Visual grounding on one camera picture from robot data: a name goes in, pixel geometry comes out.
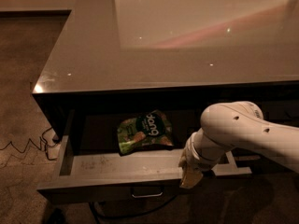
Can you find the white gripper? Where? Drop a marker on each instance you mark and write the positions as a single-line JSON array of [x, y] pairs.
[[199, 160]]

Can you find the green snack bag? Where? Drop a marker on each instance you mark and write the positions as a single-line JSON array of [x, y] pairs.
[[147, 132]]

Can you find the dark baseboard strip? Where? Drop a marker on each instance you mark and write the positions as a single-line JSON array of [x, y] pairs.
[[34, 13]]

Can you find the dark glossy drawer cabinet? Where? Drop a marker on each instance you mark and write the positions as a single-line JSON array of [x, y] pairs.
[[133, 56]]

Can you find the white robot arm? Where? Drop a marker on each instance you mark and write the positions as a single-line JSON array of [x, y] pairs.
[[226, 126]]

